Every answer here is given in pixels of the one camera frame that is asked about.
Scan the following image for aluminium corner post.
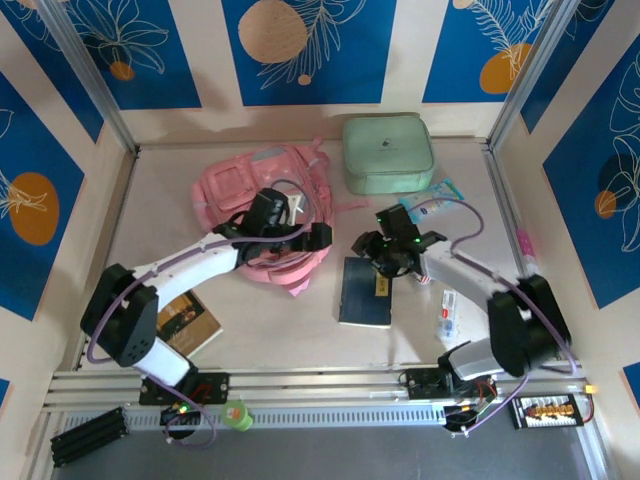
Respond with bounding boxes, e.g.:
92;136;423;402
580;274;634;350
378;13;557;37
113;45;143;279
37;0;140;155
487;0;584;151

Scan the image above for aluminium side rail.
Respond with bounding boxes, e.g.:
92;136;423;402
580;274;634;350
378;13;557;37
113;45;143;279
72;147;141;371
483;142;561;364

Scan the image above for brown cover book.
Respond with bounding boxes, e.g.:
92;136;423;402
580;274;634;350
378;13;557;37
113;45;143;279
154;291;224;357

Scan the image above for mint green zip pouch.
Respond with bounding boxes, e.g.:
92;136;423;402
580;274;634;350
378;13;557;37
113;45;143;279
342;112;435;196

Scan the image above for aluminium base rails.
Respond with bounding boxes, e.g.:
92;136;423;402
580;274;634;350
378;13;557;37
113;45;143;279
42;360;591;414

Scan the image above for small circuit board orange LED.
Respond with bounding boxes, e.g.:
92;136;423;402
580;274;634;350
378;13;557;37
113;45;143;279
443;402;496;434

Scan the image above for black power distribution board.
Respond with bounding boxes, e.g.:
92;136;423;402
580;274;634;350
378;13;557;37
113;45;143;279
508;393;585;431

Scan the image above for blue wet wipes pack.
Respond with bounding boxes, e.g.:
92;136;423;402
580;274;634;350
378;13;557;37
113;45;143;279
398;178;467;221

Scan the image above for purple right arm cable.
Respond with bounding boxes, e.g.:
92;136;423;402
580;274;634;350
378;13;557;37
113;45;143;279
407;197;581;439

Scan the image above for small circuit board green LED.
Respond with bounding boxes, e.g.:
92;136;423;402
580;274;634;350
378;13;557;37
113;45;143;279
158;402;205;429

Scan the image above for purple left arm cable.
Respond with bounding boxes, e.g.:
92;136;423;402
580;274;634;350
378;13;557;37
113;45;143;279
85;178;314;449

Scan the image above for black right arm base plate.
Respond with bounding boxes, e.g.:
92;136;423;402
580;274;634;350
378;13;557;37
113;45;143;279
399;367;497;401

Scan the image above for black ribbed block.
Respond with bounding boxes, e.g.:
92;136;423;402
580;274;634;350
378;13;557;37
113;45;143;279
49;405;126;469

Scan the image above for pink backpack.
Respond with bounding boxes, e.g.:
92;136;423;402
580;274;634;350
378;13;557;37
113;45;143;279
189;137;371;300

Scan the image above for green cup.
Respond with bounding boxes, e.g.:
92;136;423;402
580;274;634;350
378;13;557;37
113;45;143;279
220;398;255;433

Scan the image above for dark blue book yellow label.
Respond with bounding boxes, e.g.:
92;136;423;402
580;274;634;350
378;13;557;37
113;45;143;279
338;256;395;330

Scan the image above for grey slotted cable duct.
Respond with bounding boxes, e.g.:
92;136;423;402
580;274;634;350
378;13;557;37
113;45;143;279
62;403;447;432

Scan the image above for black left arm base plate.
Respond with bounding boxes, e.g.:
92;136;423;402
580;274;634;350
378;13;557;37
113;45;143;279
138;370;232;406

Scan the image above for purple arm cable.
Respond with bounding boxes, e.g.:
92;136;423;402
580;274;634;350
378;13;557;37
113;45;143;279
407;197;581;439
85;178;314;449

